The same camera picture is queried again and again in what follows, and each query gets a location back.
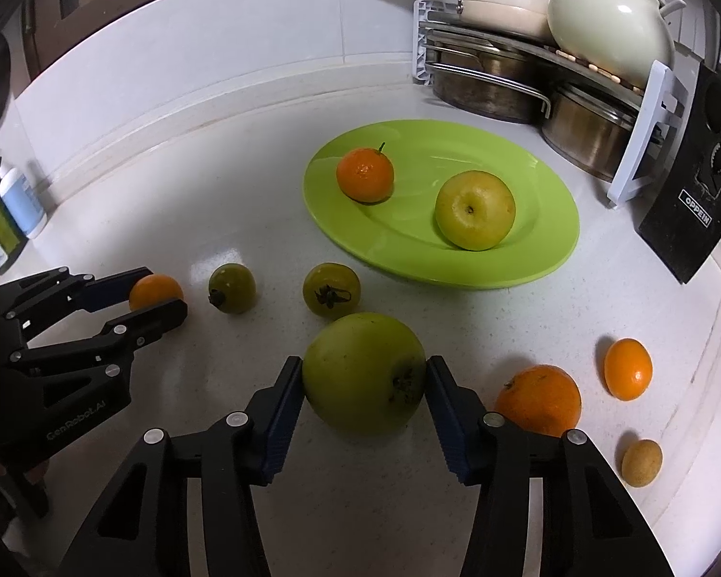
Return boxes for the black knife block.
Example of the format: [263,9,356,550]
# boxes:
[637,63,721,285]

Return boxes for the wide steel pot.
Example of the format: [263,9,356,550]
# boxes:
[425,42,554,125]

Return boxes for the yellow-green apple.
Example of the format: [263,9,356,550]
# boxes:
[435,171,516,251]

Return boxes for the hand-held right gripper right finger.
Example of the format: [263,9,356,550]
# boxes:
[425,354,677,577]

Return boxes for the large green apple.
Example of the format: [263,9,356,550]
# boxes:
[302,312,429,437]

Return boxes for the small brown longan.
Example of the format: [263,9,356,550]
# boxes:
[621,439,663,488]

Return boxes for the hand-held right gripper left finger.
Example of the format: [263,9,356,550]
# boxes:
[54,356,306,577]

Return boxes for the small round orange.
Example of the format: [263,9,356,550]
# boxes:
[129,274,185,312]

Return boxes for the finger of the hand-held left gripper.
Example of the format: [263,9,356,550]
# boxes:
[0,267,155,328]
[12,299,188,374]

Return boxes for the wooden bead trivet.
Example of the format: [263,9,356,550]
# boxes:
[553,47,645,96]

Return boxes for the cream ceramic pot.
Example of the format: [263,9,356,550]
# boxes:
[547,0,687,73]

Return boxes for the large orange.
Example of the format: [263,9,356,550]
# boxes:
[494,364,583,439]

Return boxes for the white and grey pot rack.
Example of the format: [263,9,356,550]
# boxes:
[413,0,677,208]

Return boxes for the orange tangerine with stem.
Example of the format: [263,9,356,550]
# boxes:
[336,143,395,204]

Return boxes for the green oval plate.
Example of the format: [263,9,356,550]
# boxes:
[303,120,580,290]

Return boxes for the white bottle with blue label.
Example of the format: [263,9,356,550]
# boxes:
[0,167,48,239]

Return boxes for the green tomato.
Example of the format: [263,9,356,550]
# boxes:
[302,262,362,320]
[208,263,257,315]

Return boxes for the green bottle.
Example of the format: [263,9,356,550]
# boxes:
[0,192,30,271]

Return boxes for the small oval orange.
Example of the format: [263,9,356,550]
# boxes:
[604,338,654,401]

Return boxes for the tall steel pot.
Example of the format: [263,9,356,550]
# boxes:
[541,81,662,182]

